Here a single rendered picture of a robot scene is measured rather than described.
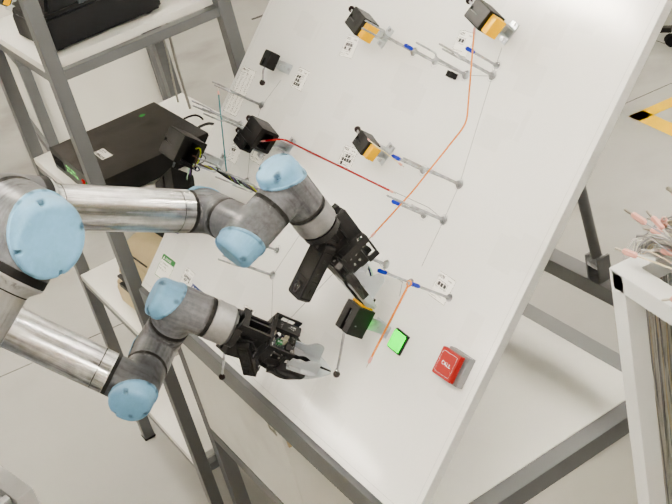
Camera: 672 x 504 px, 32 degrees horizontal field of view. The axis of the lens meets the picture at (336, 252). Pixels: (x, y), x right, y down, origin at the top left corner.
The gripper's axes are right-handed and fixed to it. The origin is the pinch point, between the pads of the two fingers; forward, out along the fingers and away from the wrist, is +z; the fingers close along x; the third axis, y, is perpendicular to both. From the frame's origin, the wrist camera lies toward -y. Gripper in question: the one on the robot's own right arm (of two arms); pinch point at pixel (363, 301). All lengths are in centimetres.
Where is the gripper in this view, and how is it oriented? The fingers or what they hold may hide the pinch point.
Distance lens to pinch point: 213.2
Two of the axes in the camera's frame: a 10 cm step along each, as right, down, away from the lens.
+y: 7.2, -6.8, 1.3
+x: -5.0, -3.8, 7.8
